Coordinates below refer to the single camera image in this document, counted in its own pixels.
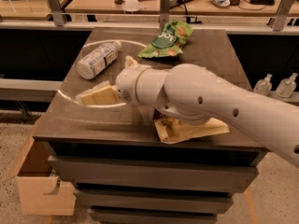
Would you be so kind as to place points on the clear sanitizer bottle left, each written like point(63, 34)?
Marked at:
point(263, 86)

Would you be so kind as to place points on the metal rail bracket left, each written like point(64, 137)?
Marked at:
point(57, 12)

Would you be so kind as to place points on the grey drawer cabinet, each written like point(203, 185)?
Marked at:
point(122, 172)

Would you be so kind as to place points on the blue plastic bottle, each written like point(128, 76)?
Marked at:
point(98, 60)

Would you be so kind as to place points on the brown sea salt chip bag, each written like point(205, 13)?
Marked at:
point(172, 131)

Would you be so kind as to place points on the clear sanitizer bottle right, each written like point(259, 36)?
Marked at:
point(287, 86)

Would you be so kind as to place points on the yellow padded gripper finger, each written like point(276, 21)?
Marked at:
point(130, 62)
point(101, 94)

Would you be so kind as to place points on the open wooden drawer box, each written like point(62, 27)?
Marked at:
point(41, 192)

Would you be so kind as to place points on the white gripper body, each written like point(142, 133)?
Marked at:
point(126, 84)

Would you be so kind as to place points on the metal rail bracket middle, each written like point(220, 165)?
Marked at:
point(164, 12)

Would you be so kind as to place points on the metal rail bracket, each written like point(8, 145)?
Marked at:
point(278, 22)
point(164, 12)
point(57, 12)

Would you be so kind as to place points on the clear plastic lid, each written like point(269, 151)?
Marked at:
point(131, 6)

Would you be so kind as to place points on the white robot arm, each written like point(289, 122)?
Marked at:
point(193, 94)

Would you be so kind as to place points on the green rice chip bag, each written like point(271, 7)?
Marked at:
point(169, 42)

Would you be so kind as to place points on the metal rail bracket right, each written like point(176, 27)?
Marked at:
point(278, 22)

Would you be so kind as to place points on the clear sanitizer bottle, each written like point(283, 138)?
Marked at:
point(287, 86)
point(263, 86)

